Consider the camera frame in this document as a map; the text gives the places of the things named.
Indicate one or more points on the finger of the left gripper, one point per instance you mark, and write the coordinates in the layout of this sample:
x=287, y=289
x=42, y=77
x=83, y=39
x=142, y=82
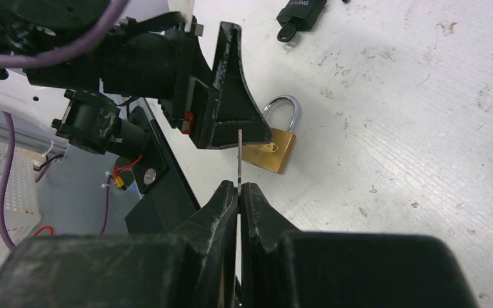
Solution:
x=223, y=102

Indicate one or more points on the silver key pair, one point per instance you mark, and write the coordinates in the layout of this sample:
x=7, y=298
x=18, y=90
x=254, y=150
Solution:
x=238, y=288

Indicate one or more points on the short brass padlock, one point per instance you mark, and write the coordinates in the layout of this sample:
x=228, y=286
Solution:
x=274, y=155

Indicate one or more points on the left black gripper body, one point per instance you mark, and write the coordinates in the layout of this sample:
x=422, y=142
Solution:
x=161, y=58

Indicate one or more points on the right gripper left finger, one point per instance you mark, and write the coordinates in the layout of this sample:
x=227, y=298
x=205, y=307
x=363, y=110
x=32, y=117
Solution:
x=191, y=266

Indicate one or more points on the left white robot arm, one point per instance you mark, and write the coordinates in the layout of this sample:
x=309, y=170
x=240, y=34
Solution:
x=91, y=51

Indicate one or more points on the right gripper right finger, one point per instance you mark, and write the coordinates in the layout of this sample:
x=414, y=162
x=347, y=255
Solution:
x=283, y=266

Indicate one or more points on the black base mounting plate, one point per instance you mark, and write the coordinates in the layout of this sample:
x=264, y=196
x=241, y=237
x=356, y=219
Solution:
x=168, y=199

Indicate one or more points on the black padlock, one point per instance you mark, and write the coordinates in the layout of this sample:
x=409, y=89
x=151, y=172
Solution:
x=303, y=14

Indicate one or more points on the black-headed key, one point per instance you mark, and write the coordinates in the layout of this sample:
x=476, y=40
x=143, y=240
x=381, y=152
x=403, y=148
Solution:
x=287, y=33

